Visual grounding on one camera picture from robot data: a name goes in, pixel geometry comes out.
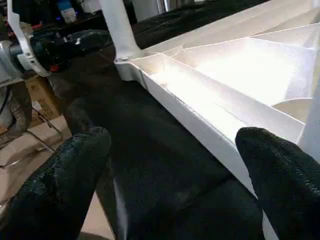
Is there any white plastic table top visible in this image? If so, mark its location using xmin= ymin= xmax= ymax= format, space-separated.
xmin=115 ymin=0 xmax=320 ymax=240

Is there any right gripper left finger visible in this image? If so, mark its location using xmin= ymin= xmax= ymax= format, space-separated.
xmin=0 ymin=126 xmax=112 ymax=240

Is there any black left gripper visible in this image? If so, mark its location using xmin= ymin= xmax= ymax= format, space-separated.
xmin=32 ymin=29 xmax=112 ymax=73

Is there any white plastic table leg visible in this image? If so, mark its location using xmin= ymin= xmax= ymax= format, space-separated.
xmin=299 ymin=60 xmax=320 ymax=166
xmin=99 ymin=0 xmax=144 ymax=63

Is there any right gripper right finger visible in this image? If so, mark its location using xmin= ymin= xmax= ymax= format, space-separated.
xmin=235 ymin=126 xmax=320 ymax=240

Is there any black table mat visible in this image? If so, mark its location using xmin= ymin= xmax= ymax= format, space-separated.
xmin=47 ymin=0 xmax=281 ymax=240

